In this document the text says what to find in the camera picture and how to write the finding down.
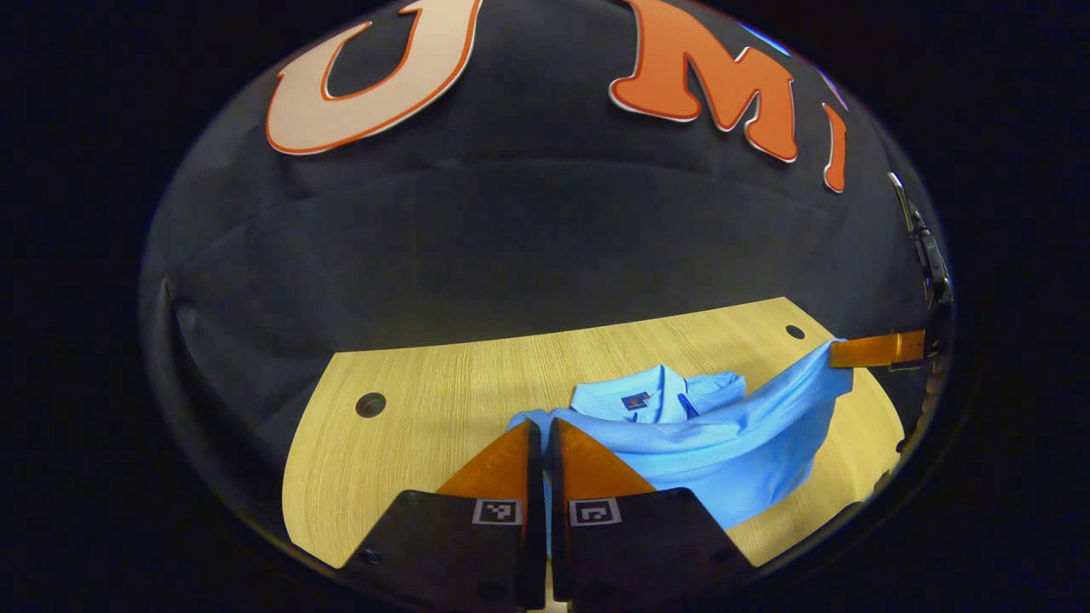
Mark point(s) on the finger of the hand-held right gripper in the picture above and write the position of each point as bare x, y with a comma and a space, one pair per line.
877, 350

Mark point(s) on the light blue T-shirt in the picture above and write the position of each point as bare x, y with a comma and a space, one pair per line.
732, 451

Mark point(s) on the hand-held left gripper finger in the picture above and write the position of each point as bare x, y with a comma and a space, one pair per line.
555, 528
535, 528

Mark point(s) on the black backdrop cloth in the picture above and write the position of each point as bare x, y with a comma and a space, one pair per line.
528, 230

